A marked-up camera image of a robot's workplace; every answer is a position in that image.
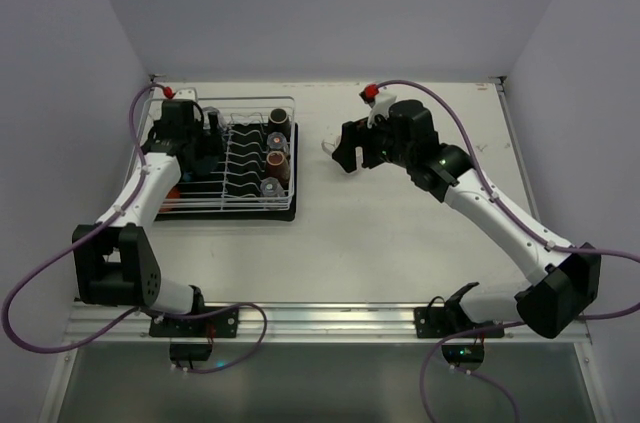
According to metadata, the black cup beige rim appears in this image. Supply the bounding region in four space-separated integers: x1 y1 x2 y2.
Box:
267 108 291 139

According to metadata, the large clear glass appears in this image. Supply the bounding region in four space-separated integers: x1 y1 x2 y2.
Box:
202 106 220 115

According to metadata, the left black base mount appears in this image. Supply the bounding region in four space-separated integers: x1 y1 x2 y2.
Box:
149 306 239 369

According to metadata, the clear small glass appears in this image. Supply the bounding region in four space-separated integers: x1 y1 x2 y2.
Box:
266 132 289 155
260 177 286 204

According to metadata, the grey mug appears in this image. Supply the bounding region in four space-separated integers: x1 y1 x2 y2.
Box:
181 155 219 182

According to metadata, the aluminium mounting rail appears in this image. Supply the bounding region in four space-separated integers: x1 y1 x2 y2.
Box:
64 303 591 344

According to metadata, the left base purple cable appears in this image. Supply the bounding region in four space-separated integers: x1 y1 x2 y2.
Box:
172 302 268 375

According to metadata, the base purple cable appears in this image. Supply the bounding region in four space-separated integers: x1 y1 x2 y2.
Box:
418 322 521 423
172 302 268 375

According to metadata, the brown cup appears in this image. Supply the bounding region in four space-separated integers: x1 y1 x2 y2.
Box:
265 151 290 186

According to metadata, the white wire dish rack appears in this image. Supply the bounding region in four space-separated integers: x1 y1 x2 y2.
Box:
156 88 298 222

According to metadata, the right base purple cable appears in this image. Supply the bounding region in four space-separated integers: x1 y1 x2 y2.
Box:
418 322 521 423

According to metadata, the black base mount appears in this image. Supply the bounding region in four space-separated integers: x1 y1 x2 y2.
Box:
413 282 505 371
149 306 239 369

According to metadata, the orange cup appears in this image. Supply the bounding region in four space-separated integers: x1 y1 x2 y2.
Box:
159 186 181 213

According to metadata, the white mug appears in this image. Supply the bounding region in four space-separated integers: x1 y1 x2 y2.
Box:
321 136 341 157

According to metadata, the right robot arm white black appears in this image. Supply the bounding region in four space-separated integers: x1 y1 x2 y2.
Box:
331 100 601 339

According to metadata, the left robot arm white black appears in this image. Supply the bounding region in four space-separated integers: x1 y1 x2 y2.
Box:
72 99 223 315

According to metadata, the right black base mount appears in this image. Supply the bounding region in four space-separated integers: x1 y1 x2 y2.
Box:
413 282 505 371

